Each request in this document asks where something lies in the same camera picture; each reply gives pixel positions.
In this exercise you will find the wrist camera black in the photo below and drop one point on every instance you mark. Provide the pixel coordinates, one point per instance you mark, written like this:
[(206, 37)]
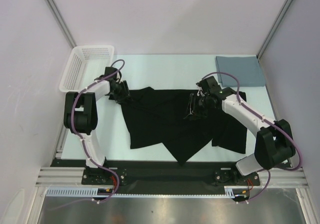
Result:
[(111, 74), (209, 85)]

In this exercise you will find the aluminium corner post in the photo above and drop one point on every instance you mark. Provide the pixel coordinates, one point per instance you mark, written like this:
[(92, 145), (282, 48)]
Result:
[(274, 27), (54, 9)]

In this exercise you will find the white slotted cable duct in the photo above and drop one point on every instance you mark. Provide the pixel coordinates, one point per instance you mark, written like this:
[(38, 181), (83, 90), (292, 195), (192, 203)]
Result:
[(95, 192)]

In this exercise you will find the black t shirt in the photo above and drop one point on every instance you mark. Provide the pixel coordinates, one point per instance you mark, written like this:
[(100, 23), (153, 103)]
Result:
[(154, 116)]

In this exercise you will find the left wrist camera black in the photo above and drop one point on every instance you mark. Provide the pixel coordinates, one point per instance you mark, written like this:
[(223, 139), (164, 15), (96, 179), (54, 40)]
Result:
[(111, 74)]

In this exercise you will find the aluminium frame rail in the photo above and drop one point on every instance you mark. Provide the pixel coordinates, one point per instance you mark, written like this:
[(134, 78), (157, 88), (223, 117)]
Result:
[(72, 177)]

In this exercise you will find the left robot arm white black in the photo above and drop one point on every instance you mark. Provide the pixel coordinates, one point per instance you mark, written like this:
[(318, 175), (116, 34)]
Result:
[(81, 118)]

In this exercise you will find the left aluminium corner post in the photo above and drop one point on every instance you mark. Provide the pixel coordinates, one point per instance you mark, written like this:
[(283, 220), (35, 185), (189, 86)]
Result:
[(54, 9)]

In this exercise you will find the right aluminium corner post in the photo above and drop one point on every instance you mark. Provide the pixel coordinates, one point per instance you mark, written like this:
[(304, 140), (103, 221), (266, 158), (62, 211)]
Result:
[(274, 27)]

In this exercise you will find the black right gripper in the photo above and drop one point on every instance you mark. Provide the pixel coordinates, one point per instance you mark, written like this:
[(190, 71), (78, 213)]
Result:
[(194, 106)]

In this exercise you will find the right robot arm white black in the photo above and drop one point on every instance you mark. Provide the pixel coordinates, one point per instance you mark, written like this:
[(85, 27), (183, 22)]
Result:
[(273, 139)]

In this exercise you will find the folded grey-blue t shirt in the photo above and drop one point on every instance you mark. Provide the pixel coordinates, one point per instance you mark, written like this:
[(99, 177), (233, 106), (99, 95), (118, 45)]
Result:
[(246, 69)]

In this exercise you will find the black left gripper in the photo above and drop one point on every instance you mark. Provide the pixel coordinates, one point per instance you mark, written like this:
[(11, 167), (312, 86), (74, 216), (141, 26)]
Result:
[(125, 94)]

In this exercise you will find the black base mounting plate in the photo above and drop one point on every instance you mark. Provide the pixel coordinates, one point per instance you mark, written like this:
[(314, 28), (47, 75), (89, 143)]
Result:
[(164, 178)]

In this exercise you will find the white plastic basket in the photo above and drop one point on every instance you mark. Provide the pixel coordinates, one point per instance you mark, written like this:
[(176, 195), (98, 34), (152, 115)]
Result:
[(85, 63)]

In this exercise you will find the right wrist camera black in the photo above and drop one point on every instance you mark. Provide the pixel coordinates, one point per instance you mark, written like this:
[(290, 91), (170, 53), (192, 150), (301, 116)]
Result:
[(209, 85)]

